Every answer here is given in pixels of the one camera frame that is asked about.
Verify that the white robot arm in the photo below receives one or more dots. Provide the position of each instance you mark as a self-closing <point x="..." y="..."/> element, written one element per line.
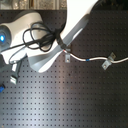
<point x="28" y="36"/>

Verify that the black perforated breadboard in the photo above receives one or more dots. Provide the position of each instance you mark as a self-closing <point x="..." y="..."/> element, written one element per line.
<point x="79" y="94"/>

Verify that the metal cable clip near arm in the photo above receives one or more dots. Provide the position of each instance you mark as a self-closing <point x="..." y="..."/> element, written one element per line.
<point x="67" y="55"/>

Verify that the metal cable clip right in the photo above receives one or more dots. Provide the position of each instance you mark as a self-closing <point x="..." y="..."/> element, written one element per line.
<point x="108" y="61"/>

